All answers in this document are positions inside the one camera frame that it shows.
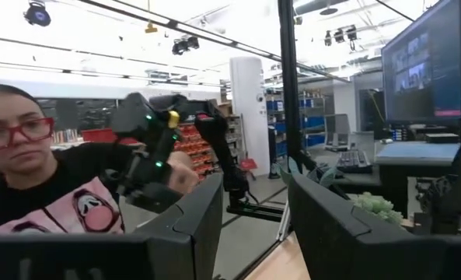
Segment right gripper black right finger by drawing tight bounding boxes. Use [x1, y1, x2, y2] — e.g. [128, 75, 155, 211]
[287, 173, 461, 280]

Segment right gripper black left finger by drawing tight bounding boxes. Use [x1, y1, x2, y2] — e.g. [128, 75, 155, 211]
[0, 173, 224, 280]

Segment green succulent plant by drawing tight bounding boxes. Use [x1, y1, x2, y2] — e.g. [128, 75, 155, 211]
[352, 191, 404, 226]

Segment person's hand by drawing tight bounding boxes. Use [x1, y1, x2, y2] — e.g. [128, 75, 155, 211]
[166, 150, 200, 195]

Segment black keyboard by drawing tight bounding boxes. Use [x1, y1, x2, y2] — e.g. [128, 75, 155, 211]
[335, 149, 373, 174]

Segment teal leaf plant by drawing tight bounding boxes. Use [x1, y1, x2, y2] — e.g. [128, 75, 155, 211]
[272, 156, 347, 188]

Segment rack of red bins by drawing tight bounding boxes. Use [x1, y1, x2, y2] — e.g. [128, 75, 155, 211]
[173, 122, 216, 177]

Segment red dustpan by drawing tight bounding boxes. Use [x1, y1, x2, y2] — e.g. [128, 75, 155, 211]
[239, 156, 259, 180]

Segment small grey monitor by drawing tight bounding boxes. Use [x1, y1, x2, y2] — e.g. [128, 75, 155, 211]
[323, 113, 352, 152]

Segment dark desk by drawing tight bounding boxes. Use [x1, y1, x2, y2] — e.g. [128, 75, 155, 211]
[373, 140, 461, 219]

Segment shelving with blue bins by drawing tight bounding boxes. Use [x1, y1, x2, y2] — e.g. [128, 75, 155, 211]
[264, 89, 328, 157]

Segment red crate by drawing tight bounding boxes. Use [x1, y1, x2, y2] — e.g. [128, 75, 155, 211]
[81, 128, 118, 143]

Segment white round column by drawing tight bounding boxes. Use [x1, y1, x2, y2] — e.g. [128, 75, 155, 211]
[229, 56, 272, 177]

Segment black box device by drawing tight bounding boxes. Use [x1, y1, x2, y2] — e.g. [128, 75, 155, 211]
[424, 133, 460, 145]

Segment person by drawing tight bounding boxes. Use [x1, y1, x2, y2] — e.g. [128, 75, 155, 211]
[0, 83, 145, 236]

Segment person's red glasses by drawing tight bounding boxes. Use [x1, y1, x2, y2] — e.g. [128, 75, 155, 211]
[0, 117, 55, 152]

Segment black computer monitor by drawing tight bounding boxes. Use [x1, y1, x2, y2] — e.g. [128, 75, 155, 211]
[380, 0, 461, 128]

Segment black ceiling track rail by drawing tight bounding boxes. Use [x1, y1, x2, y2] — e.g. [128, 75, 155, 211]
[78, 0, 350, 84]

